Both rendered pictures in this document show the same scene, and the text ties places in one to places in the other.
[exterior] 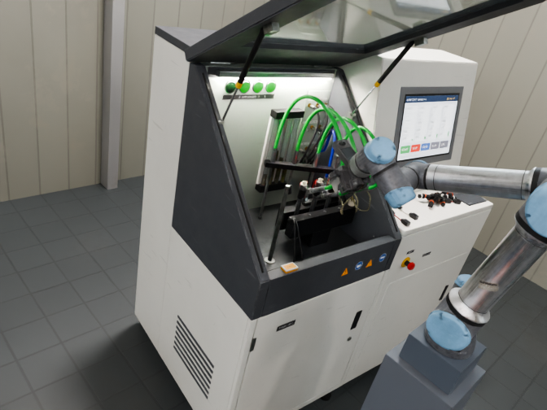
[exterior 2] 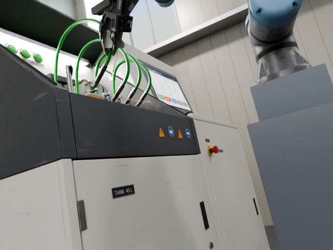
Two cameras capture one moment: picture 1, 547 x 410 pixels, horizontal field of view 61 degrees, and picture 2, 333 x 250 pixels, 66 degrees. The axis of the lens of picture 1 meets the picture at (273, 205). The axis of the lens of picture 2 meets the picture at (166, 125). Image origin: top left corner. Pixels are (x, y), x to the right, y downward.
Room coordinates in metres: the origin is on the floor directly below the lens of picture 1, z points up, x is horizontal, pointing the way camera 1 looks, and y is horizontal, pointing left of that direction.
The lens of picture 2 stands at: (0.55, -0.08, 0.70)
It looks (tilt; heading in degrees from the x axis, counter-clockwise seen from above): 12 degrees up; 343
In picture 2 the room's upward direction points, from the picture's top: 12 degrees counter-clockwise
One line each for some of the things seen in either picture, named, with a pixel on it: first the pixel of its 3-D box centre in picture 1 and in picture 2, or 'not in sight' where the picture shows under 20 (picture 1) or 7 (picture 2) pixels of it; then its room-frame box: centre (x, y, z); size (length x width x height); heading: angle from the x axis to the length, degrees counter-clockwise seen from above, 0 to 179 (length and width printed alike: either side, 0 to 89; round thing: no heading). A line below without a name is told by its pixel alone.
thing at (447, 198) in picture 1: (440, 197); not in sight; (1.95, -0.73, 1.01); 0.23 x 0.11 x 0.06; 133
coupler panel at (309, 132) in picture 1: (312, 127); (88, 99); (1.91, -0.09, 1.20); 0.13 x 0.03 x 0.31; 133
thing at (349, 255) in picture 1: (330, 272); (146, 133); (1.38, -0.26, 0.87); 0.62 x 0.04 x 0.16; 133
